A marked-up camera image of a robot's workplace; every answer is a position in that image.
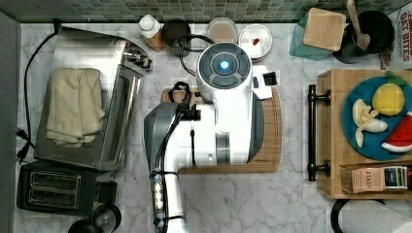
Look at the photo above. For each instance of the stainless steel toaster oven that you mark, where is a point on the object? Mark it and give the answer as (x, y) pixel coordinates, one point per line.
(122, 65)

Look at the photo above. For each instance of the black two-slot toaster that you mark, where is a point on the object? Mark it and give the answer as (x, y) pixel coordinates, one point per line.
(54, 188)

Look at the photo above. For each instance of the black round canister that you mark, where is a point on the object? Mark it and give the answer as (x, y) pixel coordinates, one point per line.
(174, 31)

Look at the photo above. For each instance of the oat bites package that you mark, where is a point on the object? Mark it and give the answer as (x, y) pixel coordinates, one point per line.
(399, 55)

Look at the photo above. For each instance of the black metal cup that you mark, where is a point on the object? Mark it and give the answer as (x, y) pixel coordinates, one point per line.
(106, 219)

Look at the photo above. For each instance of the white cap bottle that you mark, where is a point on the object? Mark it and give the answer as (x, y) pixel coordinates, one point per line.
(150, 28)

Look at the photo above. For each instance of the wooden tray with black handle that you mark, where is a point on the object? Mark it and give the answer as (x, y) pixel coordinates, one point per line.
(329, 146)

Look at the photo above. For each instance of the plush watermelon slice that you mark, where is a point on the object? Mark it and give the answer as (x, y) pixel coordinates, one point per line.
(401, 139)

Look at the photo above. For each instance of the wooden cutting board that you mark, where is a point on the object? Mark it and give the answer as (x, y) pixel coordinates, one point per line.
(268, 158)

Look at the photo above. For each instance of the teal container with wooden lid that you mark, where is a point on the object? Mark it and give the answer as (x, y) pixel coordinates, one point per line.
(318, 34)

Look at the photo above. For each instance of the yellow plush lemon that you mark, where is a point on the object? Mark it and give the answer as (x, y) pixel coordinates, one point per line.
(389, 98)

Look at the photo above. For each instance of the dark blue tea box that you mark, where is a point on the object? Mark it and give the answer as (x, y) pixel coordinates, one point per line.
(395, 177)

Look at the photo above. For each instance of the Stash tea box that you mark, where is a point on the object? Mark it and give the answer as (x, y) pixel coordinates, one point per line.
(362, 180)

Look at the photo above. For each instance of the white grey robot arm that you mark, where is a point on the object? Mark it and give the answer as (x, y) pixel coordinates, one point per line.
(227, 128)

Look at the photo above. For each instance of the beige knitted towel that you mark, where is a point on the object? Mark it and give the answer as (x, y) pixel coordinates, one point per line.
(76, 112)

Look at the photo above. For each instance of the plush banana toy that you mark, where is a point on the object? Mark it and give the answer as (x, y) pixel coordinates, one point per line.
(365, 120)

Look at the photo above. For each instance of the white lidded round container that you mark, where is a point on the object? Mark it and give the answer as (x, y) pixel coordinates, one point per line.
(256, 40)

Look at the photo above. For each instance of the black utensil holder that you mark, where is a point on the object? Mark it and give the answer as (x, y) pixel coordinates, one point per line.
(377, 26)

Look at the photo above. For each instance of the wooden spoon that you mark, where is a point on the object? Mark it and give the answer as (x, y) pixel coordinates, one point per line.
(363, 40)

